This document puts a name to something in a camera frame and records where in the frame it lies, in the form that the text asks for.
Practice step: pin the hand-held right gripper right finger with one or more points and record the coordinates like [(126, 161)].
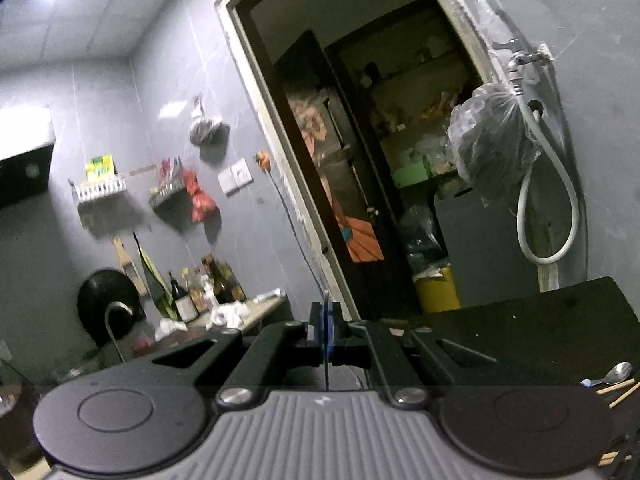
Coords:
[(331, 332)]

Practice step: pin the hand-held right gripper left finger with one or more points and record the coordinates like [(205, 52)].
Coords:
[(316, 332)]

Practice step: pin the metal spoon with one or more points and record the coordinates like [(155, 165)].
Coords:
[(619, 371)]

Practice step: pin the kitchen counter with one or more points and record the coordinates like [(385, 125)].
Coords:
[(260, 312)]

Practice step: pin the white tube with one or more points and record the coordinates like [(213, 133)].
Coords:
[(267, 295)]

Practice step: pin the white crumpled cloth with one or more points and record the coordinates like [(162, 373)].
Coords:
[(227, 314), (171, 329)]

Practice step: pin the brown glass bottle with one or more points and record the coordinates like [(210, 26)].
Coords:
[(216, 285), (235, 285)]

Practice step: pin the yellow bin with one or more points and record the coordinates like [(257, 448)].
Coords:
[(437, 292)]

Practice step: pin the dark plastic bag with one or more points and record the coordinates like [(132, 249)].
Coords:
[(420, 240)]

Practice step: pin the small seasoning bottle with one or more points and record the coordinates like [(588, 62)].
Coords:
[(192, 292)]

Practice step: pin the dark bottle with white label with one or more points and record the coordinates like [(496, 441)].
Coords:
[(185, 305)]

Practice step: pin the dark hanging cloth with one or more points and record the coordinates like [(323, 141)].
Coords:
[(155, 285)]

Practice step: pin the grey cabinet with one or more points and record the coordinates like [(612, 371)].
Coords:
[(480, 255)]

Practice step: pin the red plastic bag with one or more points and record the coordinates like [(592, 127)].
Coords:
[(200, 200)]

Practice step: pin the green box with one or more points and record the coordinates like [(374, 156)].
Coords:
[(410, 174)]

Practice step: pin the orange plug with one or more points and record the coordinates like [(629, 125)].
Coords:
[(263, 161)]

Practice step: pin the wooden grater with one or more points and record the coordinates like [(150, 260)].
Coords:
[(127, 265)]

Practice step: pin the curved metal sink faucet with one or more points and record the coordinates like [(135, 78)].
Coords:
[(108, 327)]

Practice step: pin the dark wooden door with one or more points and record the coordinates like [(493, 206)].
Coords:
[(350, 125)]

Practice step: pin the bundle of colourful packets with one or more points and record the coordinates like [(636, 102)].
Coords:
[(169, 175)]

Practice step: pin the black wok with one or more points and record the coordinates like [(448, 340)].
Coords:
[(100, 295)]

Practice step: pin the small hanging bag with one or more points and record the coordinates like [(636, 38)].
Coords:
[(206, 130)]

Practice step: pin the wooden stick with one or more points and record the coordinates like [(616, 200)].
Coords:
[(142, 169)]

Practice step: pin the clear bag with dark contents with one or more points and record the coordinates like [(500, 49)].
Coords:
[(490, 135)]

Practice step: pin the cluttered storage shelf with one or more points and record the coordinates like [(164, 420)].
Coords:
[(400, 85)]

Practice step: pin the yellow green packet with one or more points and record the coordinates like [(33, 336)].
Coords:
[(100, 167)]

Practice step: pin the range hood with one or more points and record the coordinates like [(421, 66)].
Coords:
[(22, 170)]

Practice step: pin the white wall switch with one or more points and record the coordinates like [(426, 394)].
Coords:
[(235, 176)]

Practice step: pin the metal wall rack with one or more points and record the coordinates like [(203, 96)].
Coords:
[(167, 199)]

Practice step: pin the pale door frame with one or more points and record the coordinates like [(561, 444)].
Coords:
[(264, 105)]

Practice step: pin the white wall rack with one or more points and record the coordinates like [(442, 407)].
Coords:
[(97, 191)]

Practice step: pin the metal wall tap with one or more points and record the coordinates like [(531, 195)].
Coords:
[(515, 62)]

